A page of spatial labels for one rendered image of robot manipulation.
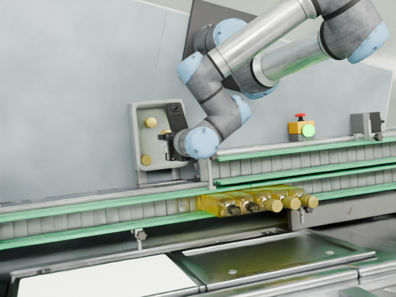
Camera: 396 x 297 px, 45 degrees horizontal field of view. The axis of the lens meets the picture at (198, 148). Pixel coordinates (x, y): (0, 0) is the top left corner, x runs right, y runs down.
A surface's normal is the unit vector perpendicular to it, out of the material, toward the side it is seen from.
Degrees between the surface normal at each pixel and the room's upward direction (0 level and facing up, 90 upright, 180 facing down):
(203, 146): 0
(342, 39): 77
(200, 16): 3
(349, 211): 0
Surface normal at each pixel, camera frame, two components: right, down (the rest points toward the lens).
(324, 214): 0.31, 0.02
